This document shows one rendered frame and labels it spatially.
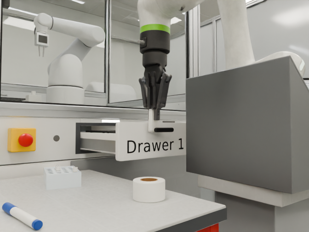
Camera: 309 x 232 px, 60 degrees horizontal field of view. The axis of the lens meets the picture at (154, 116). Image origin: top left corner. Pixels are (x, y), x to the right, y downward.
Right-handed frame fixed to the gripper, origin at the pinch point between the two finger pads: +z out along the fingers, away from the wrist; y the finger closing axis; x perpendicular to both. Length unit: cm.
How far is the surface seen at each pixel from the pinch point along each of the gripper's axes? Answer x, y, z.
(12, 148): -32.8, -25.6, 8.6
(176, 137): 11.4, -1.7, 5.4
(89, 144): -9.5, -22.3, 8.2
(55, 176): -27.7, -5.1, 14.0
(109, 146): -9.6, -9.7, 8.0
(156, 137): 2.6, -1.8, 5.2
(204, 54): 176, -120, -73
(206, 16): 311, -224, -182
